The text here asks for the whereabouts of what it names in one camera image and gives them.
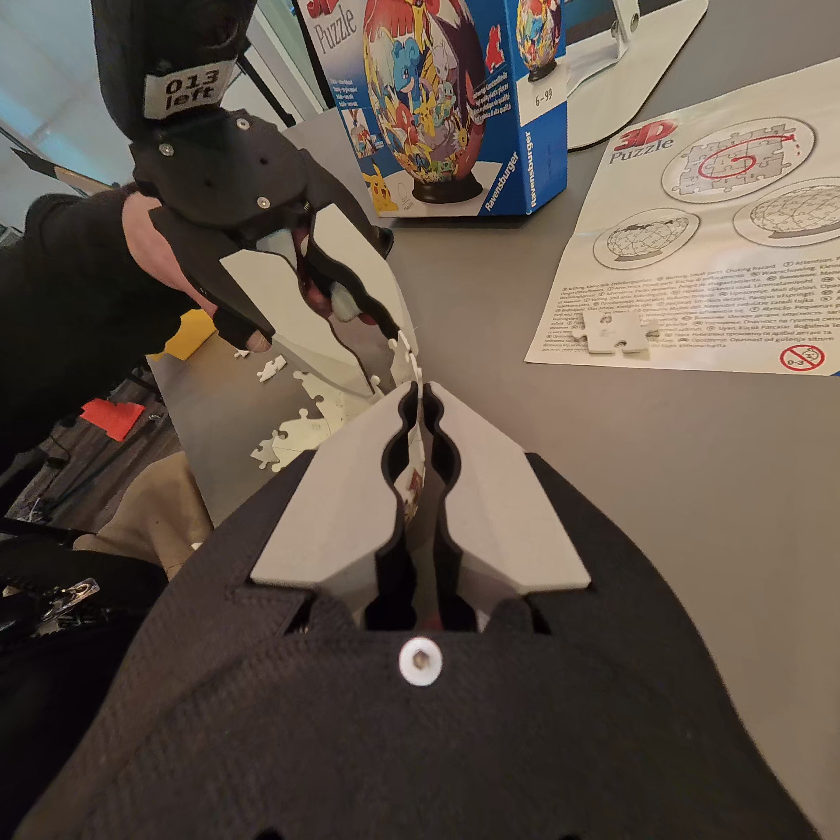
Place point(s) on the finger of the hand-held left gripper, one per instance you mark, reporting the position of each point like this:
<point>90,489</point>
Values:
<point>282,295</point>
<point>367,262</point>

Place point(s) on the white stand base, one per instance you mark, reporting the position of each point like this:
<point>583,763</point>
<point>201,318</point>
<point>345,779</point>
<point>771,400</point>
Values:
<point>630,98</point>

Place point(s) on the blue puzzle box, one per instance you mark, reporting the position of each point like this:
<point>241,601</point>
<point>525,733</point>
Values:
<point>459,131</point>

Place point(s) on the person's beige trousers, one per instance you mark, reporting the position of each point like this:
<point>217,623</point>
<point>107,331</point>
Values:
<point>151,512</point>

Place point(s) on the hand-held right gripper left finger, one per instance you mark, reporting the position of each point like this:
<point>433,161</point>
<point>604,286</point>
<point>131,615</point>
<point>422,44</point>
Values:
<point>321,525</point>

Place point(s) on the white instruction leaflet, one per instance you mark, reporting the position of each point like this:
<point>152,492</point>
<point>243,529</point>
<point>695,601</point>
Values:
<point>722,295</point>

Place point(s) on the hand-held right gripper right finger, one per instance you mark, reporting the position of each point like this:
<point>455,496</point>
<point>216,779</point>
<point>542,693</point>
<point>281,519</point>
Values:
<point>518,525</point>

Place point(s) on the yellow plastic crate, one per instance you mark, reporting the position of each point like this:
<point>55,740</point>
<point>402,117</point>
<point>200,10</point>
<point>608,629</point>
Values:
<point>190,334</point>

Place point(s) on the partly built puzzle ball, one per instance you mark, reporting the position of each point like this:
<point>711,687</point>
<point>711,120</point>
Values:
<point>308,433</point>

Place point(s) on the person's left forearm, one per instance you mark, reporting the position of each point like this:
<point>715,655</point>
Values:
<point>65,295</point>

